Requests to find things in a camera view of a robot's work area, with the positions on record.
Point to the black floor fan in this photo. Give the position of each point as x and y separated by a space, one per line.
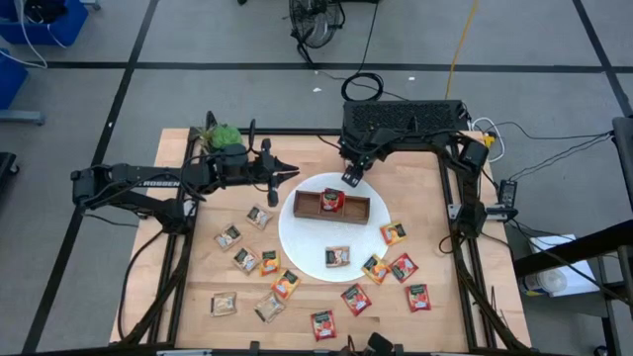
316 22

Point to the black power brick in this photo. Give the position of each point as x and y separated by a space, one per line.
508 193

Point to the orange mango tea packet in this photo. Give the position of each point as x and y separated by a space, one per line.
269 263
376 269
285 284
393 234

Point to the white container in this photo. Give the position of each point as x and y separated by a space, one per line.
569 277

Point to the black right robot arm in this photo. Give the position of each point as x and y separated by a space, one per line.
472 155

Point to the wooden compartment tea box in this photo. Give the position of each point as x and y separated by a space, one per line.
306 205

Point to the person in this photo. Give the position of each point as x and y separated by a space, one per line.
380 343

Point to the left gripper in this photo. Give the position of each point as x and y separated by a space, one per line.
235 165

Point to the blue plastic bin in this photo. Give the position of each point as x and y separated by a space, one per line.
10 81

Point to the succulent in triangle-pattern pot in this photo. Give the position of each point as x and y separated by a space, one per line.
225 136

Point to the red strawberry tea packet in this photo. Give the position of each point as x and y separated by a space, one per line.
323 325
355 299
332 200
404 267
418 297

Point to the brown vanilla caramel tea packet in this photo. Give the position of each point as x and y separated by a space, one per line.
245 260
259 216
337 257
228 237

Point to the white round placemat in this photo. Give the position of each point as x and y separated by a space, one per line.
316 247

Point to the blue bin with black items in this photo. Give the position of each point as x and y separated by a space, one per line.
69 27

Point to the black perforated computer case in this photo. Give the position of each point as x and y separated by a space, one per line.
405 111

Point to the pale beige tea packet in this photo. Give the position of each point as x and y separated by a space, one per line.
223 304
269 307

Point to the grey metal foot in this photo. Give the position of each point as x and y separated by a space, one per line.
22 117

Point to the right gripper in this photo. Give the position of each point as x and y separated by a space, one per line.
361 155

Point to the black metal stand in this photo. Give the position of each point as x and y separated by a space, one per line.
624 158

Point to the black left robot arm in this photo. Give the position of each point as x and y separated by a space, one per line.
126 173

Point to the black frame clamp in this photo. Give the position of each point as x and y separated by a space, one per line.
254 347

